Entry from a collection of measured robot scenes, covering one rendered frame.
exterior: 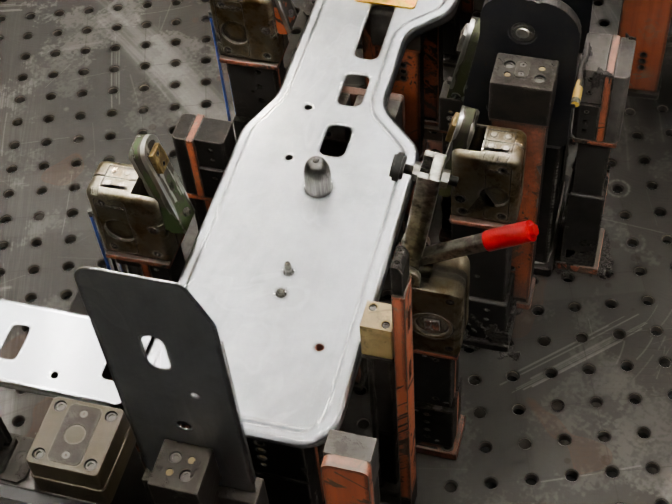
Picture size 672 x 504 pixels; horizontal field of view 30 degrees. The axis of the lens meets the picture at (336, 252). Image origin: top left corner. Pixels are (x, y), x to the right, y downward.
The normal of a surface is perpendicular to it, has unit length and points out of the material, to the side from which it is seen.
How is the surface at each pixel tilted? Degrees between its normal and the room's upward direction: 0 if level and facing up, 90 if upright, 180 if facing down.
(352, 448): 0
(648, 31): 90
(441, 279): 0
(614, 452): 0
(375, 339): 90
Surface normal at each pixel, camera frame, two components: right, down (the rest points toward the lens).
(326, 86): -0.06, -0.61
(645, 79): -0.26, 0.77
